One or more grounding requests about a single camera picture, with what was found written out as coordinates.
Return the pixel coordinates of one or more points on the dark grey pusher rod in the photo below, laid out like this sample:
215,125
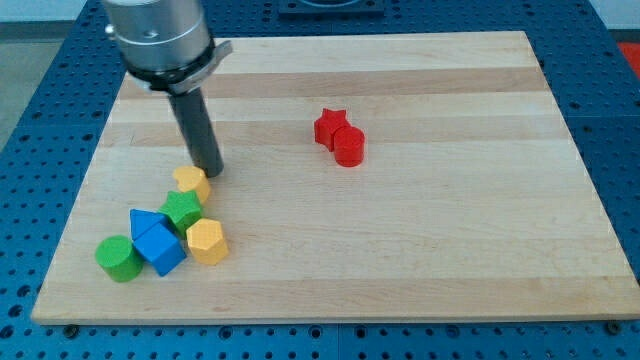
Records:
196,128

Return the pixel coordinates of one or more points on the yellow hexagon block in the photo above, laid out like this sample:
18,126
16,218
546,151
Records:
206,241

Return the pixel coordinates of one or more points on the yellow heart block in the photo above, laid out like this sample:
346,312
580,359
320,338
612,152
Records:
192,178

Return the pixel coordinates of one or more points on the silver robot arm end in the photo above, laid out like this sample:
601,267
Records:
165,44

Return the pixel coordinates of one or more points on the wooden board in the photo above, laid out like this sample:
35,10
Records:
471,204

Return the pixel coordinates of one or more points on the green star block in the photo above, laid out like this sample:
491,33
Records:
183,209

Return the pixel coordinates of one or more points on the green cylinder block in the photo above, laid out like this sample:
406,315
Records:
118,258

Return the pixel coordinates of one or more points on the blue triangle block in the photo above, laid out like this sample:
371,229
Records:
142,220

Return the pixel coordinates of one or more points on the red star block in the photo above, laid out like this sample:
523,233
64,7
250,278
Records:
327,125

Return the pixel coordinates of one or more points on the red cylinder block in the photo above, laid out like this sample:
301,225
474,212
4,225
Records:
349,144

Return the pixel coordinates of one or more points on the blue cube block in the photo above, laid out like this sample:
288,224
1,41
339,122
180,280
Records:
161,248

